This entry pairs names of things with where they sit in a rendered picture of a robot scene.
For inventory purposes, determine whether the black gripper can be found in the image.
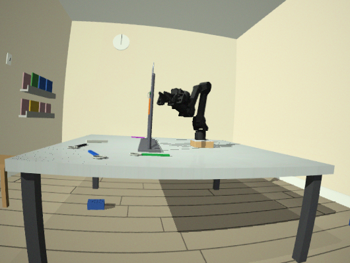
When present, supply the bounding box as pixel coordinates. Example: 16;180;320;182
157;91;186;110

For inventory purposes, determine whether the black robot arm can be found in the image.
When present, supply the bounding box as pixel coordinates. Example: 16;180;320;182
171;82;212;140

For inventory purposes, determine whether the blue block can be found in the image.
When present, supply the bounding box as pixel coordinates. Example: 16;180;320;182
87;199;105;210

